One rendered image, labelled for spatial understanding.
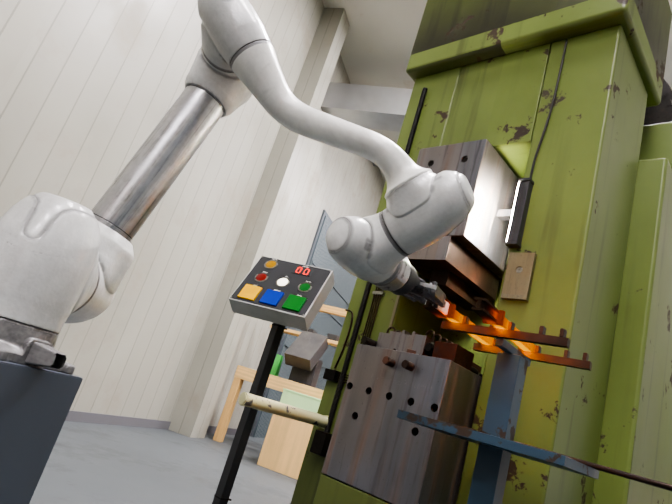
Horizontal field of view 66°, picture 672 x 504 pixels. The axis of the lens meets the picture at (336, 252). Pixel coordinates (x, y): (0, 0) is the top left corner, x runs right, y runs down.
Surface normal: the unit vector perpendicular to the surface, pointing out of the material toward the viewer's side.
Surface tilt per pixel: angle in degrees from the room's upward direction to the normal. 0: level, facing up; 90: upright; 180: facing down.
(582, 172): 90
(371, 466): 90
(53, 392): 90
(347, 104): 90
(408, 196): 112
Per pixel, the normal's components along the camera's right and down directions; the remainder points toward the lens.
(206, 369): -0.25, -0.36
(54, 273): 0.80, 0.04
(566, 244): -0.63, -0.40
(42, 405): 0.93, 0.18
